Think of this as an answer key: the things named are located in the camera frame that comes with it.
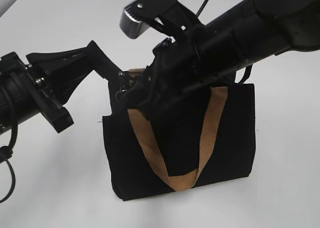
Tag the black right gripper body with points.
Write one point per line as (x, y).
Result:
(180, 70)

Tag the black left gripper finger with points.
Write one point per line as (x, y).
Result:
(94, 59)

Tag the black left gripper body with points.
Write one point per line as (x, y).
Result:
(57, 75)

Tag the black canvas tote bag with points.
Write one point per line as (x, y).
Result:
(208, 139)

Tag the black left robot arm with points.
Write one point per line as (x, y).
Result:
(25, 99)

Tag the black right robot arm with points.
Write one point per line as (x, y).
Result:
(263, 28)

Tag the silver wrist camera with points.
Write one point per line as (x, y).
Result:
(168, 17)

